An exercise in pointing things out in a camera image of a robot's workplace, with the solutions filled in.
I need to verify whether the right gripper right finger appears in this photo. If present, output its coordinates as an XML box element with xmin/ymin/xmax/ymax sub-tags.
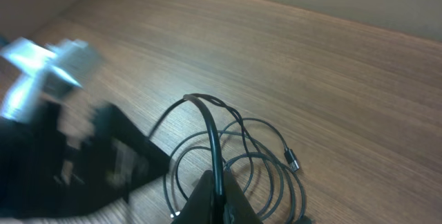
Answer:
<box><xmin>223</xmin><ymin>171</ymin><xmax>262</xmax><ymax>224</ymax></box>

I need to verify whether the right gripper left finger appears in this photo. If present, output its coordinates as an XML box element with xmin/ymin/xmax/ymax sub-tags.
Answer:
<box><xmin>172</xmin><ymin>170</ymin><xmax>213</xmax><ymax>224</ymax></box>

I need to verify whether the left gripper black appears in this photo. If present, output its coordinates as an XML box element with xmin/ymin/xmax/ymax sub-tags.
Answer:
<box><xmin>1</xmin><ymin>102</ymin><xmax>171</xmax><ymax>217</ymax></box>

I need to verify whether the black USB cable thin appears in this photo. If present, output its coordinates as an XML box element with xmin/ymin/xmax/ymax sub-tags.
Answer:
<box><xmin>162</xmin><ymin>97</ymin><xmax>311</xmax><ymax>224</ymax></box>

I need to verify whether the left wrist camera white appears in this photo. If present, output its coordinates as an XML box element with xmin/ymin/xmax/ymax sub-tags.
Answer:
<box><xmin>1</xmin><ymin>37</ymin><xmax>103</xmax><ymax>123</ymax></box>

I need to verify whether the black USB cable thick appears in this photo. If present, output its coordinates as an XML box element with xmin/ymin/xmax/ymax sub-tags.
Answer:
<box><xmin>147</xmin><ymin>94</ymin><xmax>225</xmax><ymax>198</ymax></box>

